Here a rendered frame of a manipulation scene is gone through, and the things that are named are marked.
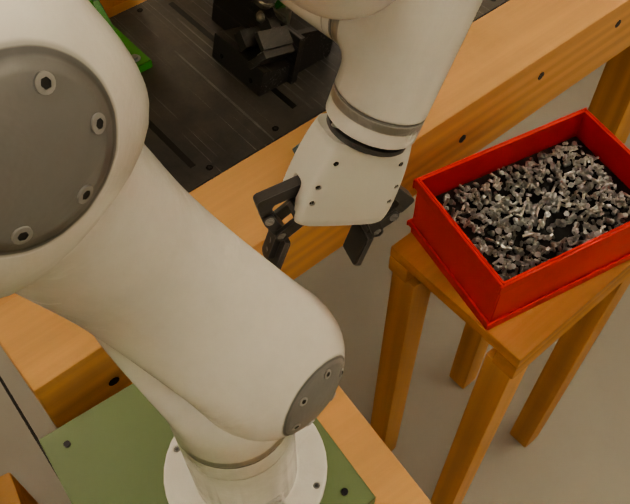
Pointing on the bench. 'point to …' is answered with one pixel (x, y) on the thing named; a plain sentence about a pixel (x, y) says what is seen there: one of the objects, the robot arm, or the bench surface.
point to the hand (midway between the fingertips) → (314, 251)
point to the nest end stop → (271, 56)
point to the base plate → (216, 91)
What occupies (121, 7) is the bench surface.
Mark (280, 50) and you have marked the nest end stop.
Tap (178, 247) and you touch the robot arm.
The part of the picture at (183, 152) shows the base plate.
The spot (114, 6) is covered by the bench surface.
